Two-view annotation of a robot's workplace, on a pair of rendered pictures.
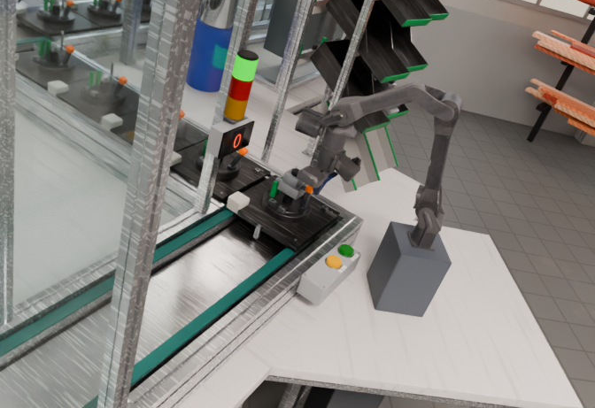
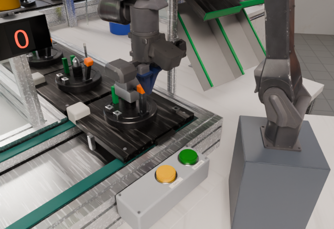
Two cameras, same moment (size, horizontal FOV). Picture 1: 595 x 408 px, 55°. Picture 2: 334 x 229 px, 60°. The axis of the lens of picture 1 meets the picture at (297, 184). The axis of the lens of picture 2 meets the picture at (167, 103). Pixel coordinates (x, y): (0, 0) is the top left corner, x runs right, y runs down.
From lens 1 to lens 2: 0.96 m
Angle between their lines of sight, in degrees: 18
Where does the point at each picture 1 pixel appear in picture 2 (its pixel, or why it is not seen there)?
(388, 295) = (243, 214)
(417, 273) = (277, 185)
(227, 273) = (36, 196)
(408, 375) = not seen: outside the picture
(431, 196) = (278, 70)
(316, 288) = (131, 213)
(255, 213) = (92, 122)
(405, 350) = not seen: outside the picture
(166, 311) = not seen: outside the picture
